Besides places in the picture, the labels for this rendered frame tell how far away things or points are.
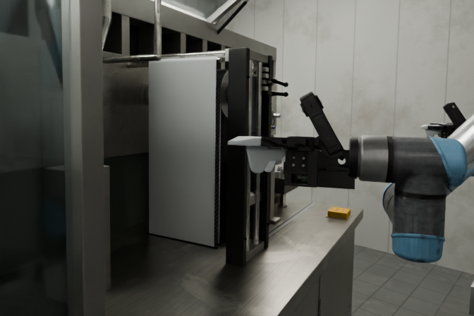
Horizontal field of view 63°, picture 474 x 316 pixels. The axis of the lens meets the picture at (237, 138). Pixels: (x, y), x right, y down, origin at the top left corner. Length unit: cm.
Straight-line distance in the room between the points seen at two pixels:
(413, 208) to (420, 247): 6
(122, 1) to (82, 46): 88
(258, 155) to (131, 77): 74
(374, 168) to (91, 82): 42
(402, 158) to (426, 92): 300
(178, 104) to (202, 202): 29
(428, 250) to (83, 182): 50
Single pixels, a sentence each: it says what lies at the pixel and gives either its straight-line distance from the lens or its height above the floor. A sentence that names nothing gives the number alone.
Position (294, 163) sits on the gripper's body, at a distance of 64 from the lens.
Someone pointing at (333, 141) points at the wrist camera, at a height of 124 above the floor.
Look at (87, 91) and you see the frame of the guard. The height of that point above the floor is 131.
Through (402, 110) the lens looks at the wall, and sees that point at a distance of 367.
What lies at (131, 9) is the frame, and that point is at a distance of 132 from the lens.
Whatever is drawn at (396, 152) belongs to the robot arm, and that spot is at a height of 123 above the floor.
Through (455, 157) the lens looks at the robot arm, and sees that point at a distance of 65.
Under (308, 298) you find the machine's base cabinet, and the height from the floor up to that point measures 80.
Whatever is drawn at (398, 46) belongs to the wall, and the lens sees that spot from 373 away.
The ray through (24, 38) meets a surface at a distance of 41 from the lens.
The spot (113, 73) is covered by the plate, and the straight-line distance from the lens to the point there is 123.
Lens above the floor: 129
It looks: 4 degrees down
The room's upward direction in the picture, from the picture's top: 1 degrees clockwise
